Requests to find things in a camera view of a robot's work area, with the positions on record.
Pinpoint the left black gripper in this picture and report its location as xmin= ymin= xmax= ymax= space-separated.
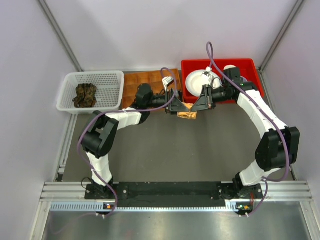
xmin=146 ymin=88 xmax=189 ymax=115

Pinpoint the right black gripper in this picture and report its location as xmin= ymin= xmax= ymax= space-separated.
xmin=190 ymin=85 xmax=232 ymax=113

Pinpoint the orange patterned tie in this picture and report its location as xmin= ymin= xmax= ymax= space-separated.
xmin=177 ymin=102 xmax=198 ymax=120

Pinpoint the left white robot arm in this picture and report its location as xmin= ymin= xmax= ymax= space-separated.
xmin=81 ymin=83 xmax=190 ymax=199

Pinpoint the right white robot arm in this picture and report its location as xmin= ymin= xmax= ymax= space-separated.
xmin=185 ymin=65 xmax=300 ymax=200

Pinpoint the white paper plate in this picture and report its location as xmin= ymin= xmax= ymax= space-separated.
xmin=185 ymin=70 xmax=222 ymax=97

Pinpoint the orange compartment tray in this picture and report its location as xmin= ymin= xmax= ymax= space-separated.
xmin=121 ymin=68 xmax=184 ymax=111

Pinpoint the green cup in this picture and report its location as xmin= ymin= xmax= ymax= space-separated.
xmin=223 ymin=64 xmax=237 ymax=71

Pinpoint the red plastic bin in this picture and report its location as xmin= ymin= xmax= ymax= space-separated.
xmin=181 ymin=58 xmax=265 ymax=104

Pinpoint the dark camouflage tie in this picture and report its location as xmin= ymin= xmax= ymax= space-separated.
xmin=72 ymin=83 xmax=97 ymax=108

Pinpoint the white perforated plastic basket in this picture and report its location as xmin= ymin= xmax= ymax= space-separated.
xmin=56 ymin=70 xmax=125 ymax=115

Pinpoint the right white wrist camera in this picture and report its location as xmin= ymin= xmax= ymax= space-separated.
xmin=201 ymin=66 xmax=213 ymax=84

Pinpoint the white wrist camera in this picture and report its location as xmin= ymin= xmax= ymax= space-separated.
xmin=201 ymin=66 xmax=213 ymax=84
xmin=162 ymin=76 xmax=174 ymax=87

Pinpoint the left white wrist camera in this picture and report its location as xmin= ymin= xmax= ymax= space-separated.
xmin=162 ymin=76 xmax=174 ymax=87

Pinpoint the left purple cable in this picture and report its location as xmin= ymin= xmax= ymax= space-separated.
xmin=76 ymin=67 xmax=179 ymax=220

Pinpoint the purple cable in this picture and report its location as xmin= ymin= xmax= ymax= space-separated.
xmin=76 ymin=67 xmax=179 ymax=220
xmin=205 ymin=41 xmax=291 ymax=217

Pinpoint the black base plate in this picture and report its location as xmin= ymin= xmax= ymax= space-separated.
xmin=84 ymin=180 xmax=263 ymax=208

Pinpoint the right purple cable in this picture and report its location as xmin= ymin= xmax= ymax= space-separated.
xmin=205 ymin=41 xmax=291 ymax=217

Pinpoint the slotted cable duct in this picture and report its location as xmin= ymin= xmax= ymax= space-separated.
xmin=50 ymin=201 xmax=252 ymax=213

